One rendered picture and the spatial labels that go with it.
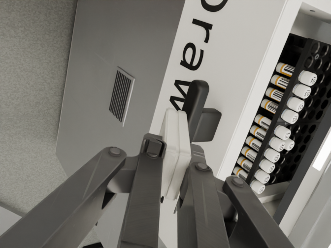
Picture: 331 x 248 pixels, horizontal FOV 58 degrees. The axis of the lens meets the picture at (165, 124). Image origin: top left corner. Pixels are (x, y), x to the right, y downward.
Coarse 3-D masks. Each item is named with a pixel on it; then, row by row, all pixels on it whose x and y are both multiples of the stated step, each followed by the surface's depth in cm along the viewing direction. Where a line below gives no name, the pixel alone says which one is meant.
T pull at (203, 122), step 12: (192, 84) 22; (204, 84) 22; (192, 96) 22; (204, 96) 22; (192, 108) 22; (204, 108) 24; (192, 120) 23; (204, 120) 24; (216, 120) 24; (192, 132) 23; (204, 132) 24
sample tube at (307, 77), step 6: (276, 66) 32; (282, 66) 32; (288, 66) 31; (282, 72) 32; (288, 72) 31; (306, 72) 30; (300, 78) 31; (306, 78) 29; (312, 78) 29; (306, 84) 30; (312, 84) 30
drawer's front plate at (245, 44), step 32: (192, 0) 28; (256, 0) 22; (288, 0) 20; (192, 32) 28; (224, 32) 24; (256, 32) 22; (288, 32) 22; (224, 64) 24; (256, 64) 22; (160, 96) 32; (224, 96) 24; (256, 96) 23; (160, 128) 32; (224, 128) 24; (224, 160) 25; (160, 224) 32
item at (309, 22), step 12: (312, 0) 27; (324, 0) 28; (300, 12) 35; (312, 12) 32; (324, 12) 29; (300, 24) 36; (312, 24) 38; (324, 24) 39; (312, 36) 39; (324, 36) 40; (264, 192) 41; (276, 192) 42
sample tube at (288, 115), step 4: (264, 100) 33; (268, 100) 33; (264, 104) 33; (268, 104) 33; (272, 104) 33; (276, 104) 32; (268, 108) 33; (272, 108) 32; (276, 108) 32; (272, 112) 33; (284, 112) 31; (288, 112) 31; (292, 112) 31; (284, 116) 31; (288, 116) 31; (292, 116) 31; (296, 116) 31; (288, 120) 31; (292, 120) 31; (296, 120) 31
